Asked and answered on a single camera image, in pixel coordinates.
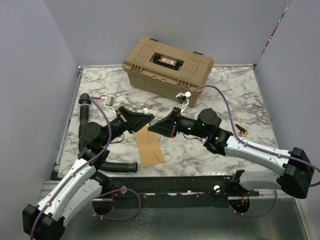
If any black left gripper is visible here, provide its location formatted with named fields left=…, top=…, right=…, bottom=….
left=100, top=105, right=155, bottom=147

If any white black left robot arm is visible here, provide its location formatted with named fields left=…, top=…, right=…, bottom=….
left=22, top=103, right=155, bottom=240

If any yellow black handled screwdriver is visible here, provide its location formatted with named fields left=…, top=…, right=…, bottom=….
left=211, top=123, right=248, bottom=158

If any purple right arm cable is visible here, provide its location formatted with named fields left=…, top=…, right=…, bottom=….
left=189, top=85, right=320, bottom=218

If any tan plastic toolbox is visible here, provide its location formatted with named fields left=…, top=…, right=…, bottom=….
left=122, top=37, right=214, bottom=102

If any green white glue stick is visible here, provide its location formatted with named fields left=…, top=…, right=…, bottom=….
left=142, top=107, right=155, bottom=127

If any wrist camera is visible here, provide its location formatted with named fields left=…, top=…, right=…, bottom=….
left=100, top=93, right=115, bottom=110
left=176, top=91, right=192, bottom=114

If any black corrugated hose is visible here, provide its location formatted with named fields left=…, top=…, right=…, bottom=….
left=77, top=92, right=139, bottom=174

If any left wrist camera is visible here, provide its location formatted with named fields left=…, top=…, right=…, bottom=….
left=100, top=93, right=115, bottom=110

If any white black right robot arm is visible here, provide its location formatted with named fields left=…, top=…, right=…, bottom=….
left=148, top=107, right=314, bottom=199

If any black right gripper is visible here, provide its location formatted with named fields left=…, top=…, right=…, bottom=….
left=148, top=107, right=209, bottom=139

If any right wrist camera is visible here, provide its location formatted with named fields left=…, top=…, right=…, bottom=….
left=176, top=91, right=192, bottom=114

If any brown kraft envelope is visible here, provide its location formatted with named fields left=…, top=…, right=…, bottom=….
left=134, top=126, right=165, bottom=168

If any black metal base rail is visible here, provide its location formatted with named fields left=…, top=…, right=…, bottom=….
left=92, top=170, right=259, bottom=211

